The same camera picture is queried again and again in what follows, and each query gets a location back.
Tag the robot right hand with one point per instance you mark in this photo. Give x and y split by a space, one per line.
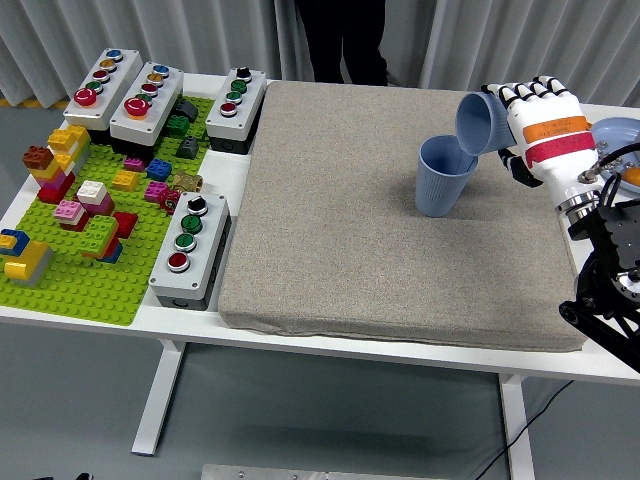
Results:
555 150

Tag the blue ribbed cup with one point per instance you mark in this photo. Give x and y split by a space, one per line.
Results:
440 195
480 125

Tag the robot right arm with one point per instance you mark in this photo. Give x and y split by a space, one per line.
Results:
610 250

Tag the blue plate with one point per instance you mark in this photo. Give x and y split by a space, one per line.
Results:
617 131

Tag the orange fruit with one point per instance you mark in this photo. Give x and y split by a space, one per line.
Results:
634 176

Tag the grey-brown fabric mat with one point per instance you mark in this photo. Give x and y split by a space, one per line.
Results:
350 225

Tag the person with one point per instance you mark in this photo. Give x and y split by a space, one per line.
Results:
345 40

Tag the white table leg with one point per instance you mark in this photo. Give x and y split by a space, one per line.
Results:
160 395
517 430

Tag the four-button control box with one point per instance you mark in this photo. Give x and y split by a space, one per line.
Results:
247 107
210 240

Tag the white pleated curtain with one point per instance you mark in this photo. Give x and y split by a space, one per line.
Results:
225 30

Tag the dark grey sloped brick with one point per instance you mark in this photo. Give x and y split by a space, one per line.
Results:
188 110

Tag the dark green brick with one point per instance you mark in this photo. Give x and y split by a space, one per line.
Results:
177 126

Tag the five-button control box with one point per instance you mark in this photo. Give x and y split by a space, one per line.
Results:
112 95
160 107

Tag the small magenta brick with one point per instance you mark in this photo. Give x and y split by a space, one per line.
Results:
134 164

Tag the white pink brick stack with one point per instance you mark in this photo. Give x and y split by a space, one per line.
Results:
92 192

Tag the green orange blue brick stack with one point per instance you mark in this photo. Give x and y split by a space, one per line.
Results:
97 232

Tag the yellow white grey brick stack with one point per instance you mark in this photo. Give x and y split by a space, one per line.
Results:
67 137

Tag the pink red brick stack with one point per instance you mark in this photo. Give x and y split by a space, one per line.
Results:
67 210

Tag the green studded baseplate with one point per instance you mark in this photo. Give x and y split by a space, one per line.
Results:
75 295

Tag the brown yellow red brick stack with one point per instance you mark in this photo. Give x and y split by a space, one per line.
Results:
50 180

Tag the blue yellow grey brick stack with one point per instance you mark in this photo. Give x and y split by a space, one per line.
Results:
30 255

